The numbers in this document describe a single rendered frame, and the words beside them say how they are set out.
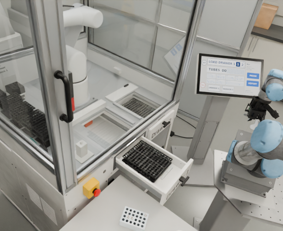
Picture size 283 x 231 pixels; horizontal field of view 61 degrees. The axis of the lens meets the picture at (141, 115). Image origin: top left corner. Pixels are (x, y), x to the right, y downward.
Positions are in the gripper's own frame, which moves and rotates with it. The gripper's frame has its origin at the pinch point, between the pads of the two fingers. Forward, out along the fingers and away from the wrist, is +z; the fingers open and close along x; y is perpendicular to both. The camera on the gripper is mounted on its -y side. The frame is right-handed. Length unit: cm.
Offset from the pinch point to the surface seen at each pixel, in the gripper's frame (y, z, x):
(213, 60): 17, -12, -65
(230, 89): 0, 3, -55
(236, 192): 0.7, 33.1, 18.5
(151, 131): 55, 19, -5
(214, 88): 11, 4, -54
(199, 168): -6, 100, -64
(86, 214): 81, 38, 45
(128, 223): 60, 34, 49
